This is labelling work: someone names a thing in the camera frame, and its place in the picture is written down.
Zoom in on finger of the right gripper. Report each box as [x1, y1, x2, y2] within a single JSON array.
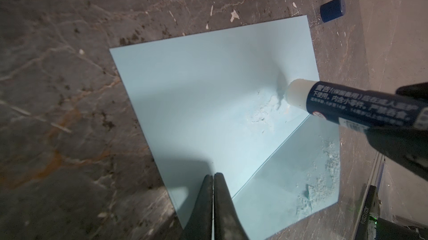
[[395, 82, 428, 101], [366, 126, 428, 181]]

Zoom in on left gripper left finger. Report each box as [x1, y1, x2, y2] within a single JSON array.
[[180, 175, 214, 240]]

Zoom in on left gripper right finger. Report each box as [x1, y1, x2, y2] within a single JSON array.
[[214, 173, 249, 240]]

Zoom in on glue stick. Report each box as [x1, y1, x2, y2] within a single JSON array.
[[285, 79, 428, 133]]

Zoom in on dark blue glue cap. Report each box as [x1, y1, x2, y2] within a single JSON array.
[[320, 0, 346, 23]]

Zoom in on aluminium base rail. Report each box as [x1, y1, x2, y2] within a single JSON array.
[[353, 154, 385, 240]]

